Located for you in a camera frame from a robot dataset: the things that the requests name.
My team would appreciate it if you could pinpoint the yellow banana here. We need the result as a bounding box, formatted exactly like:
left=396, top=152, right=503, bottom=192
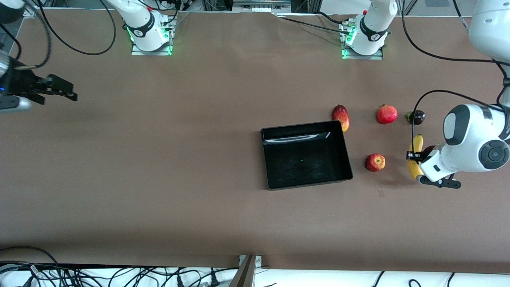
left=407, top=134, right=425, bottom=182

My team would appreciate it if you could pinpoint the black plastic tray box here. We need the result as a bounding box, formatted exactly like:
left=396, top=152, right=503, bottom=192
left=261, top=120, right=354, bottom=191

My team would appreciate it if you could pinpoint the metal connector box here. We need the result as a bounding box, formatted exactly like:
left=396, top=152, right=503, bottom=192
left=233, top=0, right=291, bottom=12

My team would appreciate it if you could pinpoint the dark purple eggplant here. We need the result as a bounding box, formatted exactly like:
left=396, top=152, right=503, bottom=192
left=406, top=110, right=426, bottom=125

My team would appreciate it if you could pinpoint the red apple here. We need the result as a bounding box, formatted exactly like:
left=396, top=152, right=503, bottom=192
left=365, top=153, right=386, bottom=172

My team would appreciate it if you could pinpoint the red pomegranate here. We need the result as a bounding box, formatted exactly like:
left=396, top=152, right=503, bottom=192
left=376, top=104, right=398, bottom=125

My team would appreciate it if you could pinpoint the red yellow mango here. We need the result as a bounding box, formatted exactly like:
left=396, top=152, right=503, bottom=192
left=332, top=104, right=350, bottom=133

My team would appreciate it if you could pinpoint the aluminium profile bar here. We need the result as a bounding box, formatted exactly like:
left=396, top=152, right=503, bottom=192
left=229, top=255, right=257, bottom=287

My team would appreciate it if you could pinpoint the long black looping cable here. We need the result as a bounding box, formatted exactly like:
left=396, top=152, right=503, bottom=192
left=38, top=0, right=117, bottom=55

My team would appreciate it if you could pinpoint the black ribbed cable conduit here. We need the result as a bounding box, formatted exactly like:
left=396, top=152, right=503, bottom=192
left=16, top=4, right=52, bottom=71

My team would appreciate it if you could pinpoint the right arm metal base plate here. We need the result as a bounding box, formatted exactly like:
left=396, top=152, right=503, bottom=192
left=131, top=16, right=174, bottom=56

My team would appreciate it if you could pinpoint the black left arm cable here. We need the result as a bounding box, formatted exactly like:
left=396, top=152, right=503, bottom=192
left=402, top=0, right=510, bottom=138

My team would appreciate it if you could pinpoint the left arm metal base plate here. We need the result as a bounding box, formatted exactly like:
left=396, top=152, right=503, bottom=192
left=341, top=20, right=384, bottom=60

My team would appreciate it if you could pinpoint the black arched floor cable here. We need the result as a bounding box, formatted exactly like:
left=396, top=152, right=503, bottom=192
left=0, top=246, right=60, bottom=267

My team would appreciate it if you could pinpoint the black cable behind base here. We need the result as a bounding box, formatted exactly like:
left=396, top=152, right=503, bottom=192
left=279, top=12, right=348, bottom=34

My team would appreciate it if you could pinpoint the metal corner bracket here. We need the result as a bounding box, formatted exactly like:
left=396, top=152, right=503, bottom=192
left=238, top=255, right=263, bottom=267

